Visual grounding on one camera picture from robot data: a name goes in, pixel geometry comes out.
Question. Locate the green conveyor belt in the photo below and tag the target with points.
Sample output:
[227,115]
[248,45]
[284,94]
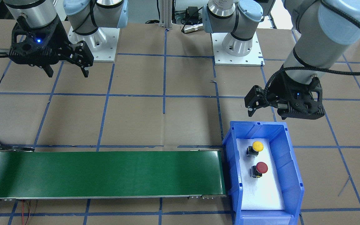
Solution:
[113,174]

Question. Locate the aluminium frame post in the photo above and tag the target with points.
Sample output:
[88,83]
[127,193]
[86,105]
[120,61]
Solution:
[165,11]

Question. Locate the blue source bin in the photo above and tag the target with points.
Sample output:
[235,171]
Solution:
[289,177]

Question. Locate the white foam pad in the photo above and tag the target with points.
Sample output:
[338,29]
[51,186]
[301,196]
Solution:
[259,193]

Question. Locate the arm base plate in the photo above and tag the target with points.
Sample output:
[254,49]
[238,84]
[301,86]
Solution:
[254,58]
[98,47]

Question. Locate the black power adapter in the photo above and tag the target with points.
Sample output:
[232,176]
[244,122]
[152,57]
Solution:
[192,13]

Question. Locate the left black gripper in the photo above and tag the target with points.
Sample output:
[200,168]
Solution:
[279,89]

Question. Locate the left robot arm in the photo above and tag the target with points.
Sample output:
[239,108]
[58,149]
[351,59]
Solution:
[327,28]

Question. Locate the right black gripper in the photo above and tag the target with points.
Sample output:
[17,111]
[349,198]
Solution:
[62,44]

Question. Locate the red push button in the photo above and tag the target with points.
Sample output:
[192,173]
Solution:
[257,171]

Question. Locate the yellow push button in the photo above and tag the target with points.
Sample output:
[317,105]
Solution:
[254,149]

